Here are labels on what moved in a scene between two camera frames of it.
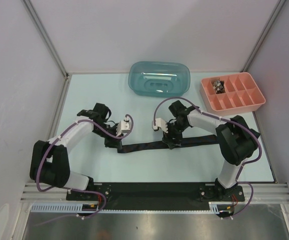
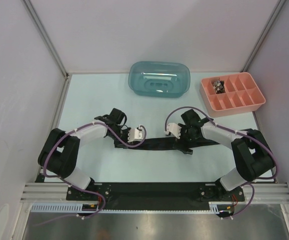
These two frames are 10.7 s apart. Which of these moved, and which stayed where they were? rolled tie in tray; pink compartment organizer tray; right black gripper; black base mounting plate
Moved: right black gripper
Stayed: pink compartment organizer tray; rolled tie in tray; black base mounting plate
